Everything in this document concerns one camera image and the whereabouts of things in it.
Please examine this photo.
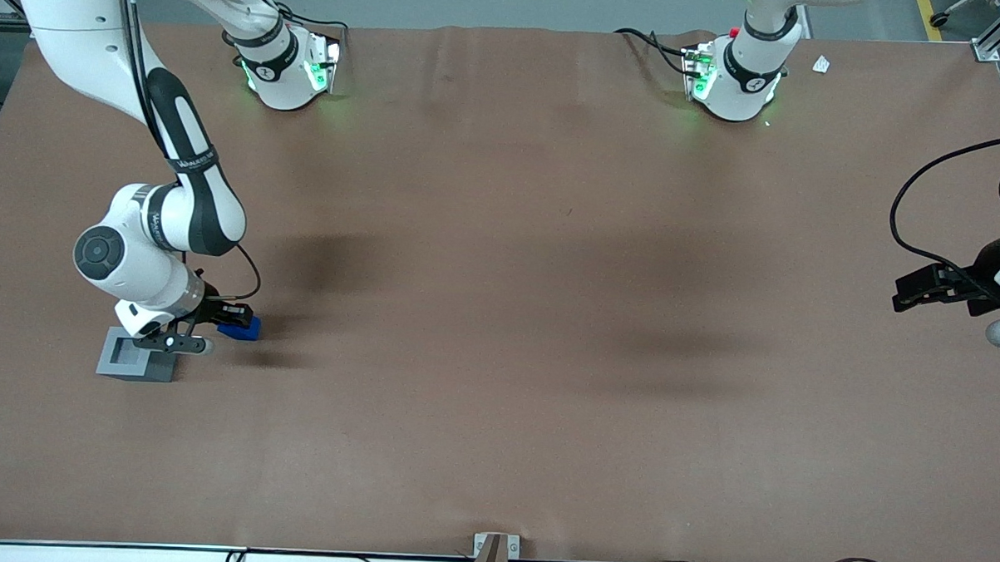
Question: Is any brown table cover sheet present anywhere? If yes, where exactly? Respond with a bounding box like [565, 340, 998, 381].
[0, 6, 1000, 562]

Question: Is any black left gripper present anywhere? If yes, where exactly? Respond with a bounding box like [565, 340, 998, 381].
[892, 227, 1000, 318]

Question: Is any blue plastic part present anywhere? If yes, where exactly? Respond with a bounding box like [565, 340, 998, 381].
[218, 314, 264, 343]

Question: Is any long black left arm cable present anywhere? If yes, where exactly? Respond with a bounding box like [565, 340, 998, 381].
[887, 126, 1000, 287]

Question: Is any black caster leg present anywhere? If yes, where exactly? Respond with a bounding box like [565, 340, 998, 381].
[929, 0, 981, 30]

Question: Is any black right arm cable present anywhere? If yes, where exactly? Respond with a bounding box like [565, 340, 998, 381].
[105, 0, 272, 303]

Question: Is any gray square base block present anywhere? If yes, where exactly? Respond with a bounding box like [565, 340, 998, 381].
[96, 325, 180, 384]

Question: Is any black left base cable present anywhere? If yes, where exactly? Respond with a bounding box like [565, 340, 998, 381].
[613, 27, 694, 77]

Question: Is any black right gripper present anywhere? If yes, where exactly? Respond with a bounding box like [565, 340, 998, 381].
[184, 280, 256, 333]

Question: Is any black right base cable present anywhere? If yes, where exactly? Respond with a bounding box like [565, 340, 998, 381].
[225, 0, 350, 43]

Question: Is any silver metal mounting bracket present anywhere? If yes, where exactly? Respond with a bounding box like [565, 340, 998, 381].
[473, 532, 521, 561]

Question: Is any black base cable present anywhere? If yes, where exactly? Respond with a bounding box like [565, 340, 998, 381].
[225, 0, 350, 43]
[613, 27, 694, 77]

